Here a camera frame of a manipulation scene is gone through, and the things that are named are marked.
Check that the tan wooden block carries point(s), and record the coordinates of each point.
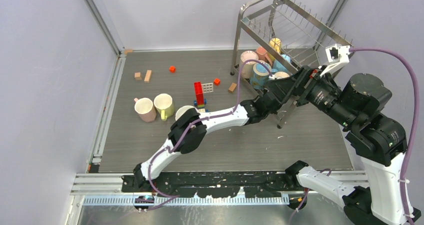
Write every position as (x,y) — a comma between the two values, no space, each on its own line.
(148,76)

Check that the small tan wooden cube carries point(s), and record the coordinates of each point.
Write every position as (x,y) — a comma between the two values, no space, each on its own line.
(138,76)

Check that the orange cube far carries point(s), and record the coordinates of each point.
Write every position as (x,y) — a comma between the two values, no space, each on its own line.
(172,69)

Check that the small salmon cup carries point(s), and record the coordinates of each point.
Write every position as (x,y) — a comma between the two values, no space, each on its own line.
(263,55)

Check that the red duplo block tower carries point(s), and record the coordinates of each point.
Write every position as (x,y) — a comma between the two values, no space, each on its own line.
(199,94)

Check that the pink faceted mug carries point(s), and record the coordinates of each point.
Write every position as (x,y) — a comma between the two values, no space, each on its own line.
(145,108)

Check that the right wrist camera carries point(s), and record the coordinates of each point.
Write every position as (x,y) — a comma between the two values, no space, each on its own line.
(337,57)

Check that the small yellow cup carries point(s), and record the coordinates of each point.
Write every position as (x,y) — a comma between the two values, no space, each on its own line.
(276,44)

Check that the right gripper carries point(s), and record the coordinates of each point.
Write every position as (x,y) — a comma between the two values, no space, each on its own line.
(305,76)

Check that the pale yellow mug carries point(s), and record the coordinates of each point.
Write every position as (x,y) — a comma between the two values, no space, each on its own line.
(164,104)

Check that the steel dish rack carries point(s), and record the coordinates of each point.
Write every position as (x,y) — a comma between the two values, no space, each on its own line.
(304,36)

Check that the white window grid piece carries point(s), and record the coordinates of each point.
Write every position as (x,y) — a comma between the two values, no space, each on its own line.
(207,87)

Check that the dark red cup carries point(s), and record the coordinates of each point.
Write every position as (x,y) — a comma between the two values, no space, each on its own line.
(182,110)

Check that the orange cube near grid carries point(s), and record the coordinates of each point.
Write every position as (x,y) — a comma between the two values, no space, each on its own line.
(216,81)

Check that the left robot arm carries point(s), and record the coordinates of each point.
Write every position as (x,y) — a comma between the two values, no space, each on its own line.
(188,132)

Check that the blue patterned mug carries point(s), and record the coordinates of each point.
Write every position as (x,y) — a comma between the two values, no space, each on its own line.
(259,75)

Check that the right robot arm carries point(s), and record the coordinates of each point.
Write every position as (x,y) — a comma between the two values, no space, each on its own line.
(378,140)

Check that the cream floral mug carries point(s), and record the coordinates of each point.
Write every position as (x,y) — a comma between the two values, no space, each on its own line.
(281,75)

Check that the brown wooden block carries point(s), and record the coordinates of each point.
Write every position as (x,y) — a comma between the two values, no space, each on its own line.
(232,87)

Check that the pink cup rack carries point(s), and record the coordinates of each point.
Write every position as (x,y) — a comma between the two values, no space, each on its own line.
(248,58)

